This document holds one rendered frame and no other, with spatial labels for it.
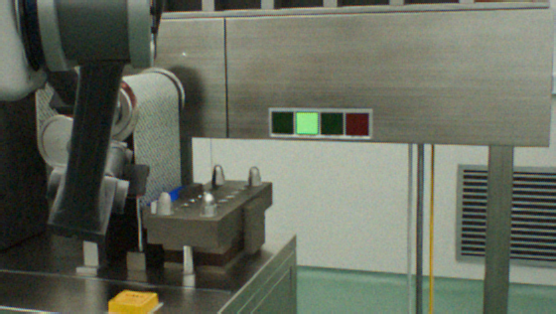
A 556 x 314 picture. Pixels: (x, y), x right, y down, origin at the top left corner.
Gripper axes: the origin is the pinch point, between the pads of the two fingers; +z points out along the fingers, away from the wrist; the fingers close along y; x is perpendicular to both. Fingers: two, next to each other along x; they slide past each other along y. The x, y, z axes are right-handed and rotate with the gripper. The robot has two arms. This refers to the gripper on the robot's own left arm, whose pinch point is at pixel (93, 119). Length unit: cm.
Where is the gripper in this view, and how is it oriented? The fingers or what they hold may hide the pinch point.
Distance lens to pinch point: 165.1
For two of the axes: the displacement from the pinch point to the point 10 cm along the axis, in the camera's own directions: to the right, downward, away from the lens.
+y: 9.3, 0.3, -3.6
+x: 2.1, -8.5, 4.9
